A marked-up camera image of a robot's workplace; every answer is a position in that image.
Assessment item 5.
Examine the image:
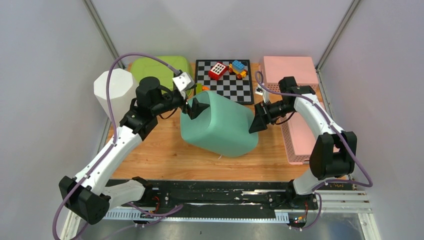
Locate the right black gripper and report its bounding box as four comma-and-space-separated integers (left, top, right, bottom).
248, 99, 296, 134

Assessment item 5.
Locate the green bin with white liner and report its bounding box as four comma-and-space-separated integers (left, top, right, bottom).
180, 91, 259, 158

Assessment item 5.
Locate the pink perforated plastic basket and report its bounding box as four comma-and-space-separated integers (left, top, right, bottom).
280, 101, 327, 166

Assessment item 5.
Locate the large green plastic container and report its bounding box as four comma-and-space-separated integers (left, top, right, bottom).
128, 55, 193, 90

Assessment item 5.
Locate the white plastic bin liner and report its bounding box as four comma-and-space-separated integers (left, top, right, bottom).
93, 68, 138, 126

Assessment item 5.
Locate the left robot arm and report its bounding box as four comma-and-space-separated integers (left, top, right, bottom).
59, 73, 209, 225

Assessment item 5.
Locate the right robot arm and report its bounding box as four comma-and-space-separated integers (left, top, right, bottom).
249, 76, 357, 209

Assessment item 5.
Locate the green flat toy brick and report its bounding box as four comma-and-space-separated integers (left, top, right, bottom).
194, 83, 203, 95

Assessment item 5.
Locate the black grey checkerboard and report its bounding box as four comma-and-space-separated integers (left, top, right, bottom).
194, 59, 254, 105

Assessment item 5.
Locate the red window toy brick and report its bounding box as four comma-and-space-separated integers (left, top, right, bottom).
208, 61, 229, 81

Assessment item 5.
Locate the blue yellow toy car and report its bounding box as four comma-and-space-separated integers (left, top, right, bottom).
228, 60, 248, 80

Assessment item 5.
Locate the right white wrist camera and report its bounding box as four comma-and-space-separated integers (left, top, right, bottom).
255, 85, 271, 103

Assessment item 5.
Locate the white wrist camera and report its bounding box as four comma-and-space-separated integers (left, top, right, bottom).
172, 72, 195, 93
255, 85, 271, 103

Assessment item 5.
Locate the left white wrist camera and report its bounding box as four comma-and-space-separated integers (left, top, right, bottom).
172, 72, 195, 93

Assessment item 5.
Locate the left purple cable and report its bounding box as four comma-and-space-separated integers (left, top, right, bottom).
51, 52, 184, 240

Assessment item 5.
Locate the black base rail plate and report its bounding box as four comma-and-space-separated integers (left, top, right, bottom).
112, 179, 319, 220

